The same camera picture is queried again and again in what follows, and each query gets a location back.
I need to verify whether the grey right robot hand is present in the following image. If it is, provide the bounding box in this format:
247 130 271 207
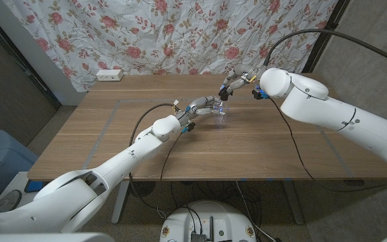
218 63 267 102

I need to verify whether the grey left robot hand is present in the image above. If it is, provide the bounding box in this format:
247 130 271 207
175 95 230 127

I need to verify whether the clear plastic spray bottle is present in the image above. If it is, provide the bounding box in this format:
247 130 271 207
213 104 230 125

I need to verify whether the black sprayer head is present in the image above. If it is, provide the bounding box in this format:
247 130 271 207
218 85 234 102

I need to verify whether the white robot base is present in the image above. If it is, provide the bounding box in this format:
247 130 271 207
159 200 257 242

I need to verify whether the floral print curtain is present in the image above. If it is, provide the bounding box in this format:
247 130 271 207
1 0 339 93

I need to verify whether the white power strip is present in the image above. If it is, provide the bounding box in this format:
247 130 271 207
95 69 124 82

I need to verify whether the black round floor fan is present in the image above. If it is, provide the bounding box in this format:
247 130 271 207
128 181 157 198

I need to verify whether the white table leg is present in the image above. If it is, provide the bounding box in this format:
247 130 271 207
111 181 130 225

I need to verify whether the grey table leg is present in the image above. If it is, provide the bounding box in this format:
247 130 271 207
282 181 304 225

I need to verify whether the white floor platform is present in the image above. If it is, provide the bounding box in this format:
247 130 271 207
0 171 46 216

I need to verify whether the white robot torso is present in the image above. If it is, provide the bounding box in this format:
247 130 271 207
0 231 116 242

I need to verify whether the blue storage bin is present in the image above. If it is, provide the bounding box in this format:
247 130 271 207
0 129 40 194

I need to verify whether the grey shoe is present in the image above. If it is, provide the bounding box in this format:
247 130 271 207
0 190 23 214

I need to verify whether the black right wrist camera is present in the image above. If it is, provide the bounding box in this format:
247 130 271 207
251 86 270 100

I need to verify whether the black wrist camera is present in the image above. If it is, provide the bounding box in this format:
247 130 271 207
181 122 197 134
251 86 270 100

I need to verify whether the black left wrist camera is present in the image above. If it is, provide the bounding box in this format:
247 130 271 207
181 122 197 134

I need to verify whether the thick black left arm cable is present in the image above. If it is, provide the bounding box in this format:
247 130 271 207
129 103 177 218

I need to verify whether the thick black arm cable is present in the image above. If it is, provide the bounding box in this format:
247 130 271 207
263 28 387 71
129 103 177 218

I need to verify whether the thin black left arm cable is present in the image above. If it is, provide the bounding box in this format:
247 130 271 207
159 131 185 184

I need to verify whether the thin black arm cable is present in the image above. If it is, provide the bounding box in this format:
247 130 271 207
269 97 387 193
159 131 185 184

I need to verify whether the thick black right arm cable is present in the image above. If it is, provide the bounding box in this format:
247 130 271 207
263 28 387 71

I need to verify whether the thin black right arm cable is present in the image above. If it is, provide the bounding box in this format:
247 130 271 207
269 97 387 193

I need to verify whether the black vertical post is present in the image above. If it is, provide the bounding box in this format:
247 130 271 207
302 0 351 74

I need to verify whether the white floor cable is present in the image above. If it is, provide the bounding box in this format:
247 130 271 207
235 181 277 242

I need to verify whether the black door frame strip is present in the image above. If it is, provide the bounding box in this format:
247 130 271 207
0 8 62 109

